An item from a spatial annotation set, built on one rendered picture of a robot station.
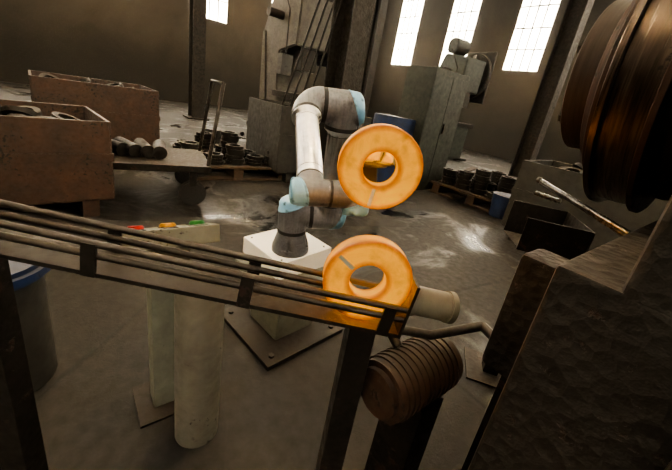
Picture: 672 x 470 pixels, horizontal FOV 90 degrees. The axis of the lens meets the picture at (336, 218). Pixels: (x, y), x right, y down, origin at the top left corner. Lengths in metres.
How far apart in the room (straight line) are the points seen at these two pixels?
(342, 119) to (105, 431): 1.17
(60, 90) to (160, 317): 3.23
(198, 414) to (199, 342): 0.24
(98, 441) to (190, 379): 0.36
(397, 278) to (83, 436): 1.02
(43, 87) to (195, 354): 3.41
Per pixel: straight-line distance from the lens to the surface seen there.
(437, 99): 4.46
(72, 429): 1.35
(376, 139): 0.60
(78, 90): 4.09
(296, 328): 1.53
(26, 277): 1.22
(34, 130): 2.54
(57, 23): 12.11
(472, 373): 1.65
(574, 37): 7.97
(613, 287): 0.41
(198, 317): 0.89
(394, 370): 0.71
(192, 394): 1.06
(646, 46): 0.68
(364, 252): 0.56
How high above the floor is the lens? 1.00
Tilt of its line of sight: 20 degrees down
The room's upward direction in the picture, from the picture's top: 10 degrees clockwise
